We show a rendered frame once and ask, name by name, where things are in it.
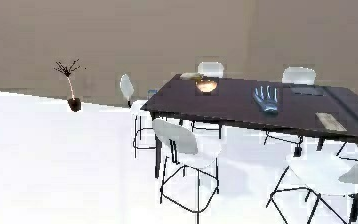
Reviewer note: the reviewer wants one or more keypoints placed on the blue hand statue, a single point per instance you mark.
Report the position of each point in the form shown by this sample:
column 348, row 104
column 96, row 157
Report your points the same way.
column 267, row 100

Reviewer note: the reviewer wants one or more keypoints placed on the white chair black legs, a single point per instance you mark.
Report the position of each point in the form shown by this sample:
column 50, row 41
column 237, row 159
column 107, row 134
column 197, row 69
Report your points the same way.
column 211, row 69
column 183, row 143
column 320, row 173
column 128, row 88
column 299, row 76

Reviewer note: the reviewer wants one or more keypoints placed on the orange round bowl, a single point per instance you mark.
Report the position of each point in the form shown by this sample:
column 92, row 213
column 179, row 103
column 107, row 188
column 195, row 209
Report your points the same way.
column 206, row 85

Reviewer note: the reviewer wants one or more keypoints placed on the pale flat book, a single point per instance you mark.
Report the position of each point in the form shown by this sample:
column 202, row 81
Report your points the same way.
column 191, row 76

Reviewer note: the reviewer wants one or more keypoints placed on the dark purple dining table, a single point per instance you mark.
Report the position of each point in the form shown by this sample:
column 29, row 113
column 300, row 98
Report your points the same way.
column 227, row 103

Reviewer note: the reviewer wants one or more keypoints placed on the bare twig plant dark pot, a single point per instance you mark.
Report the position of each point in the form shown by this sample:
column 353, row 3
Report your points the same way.
column 73, row 100

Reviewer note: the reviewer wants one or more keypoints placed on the grey flat remote control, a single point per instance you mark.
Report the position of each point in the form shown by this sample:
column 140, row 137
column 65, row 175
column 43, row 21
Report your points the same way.
column 330, row 121

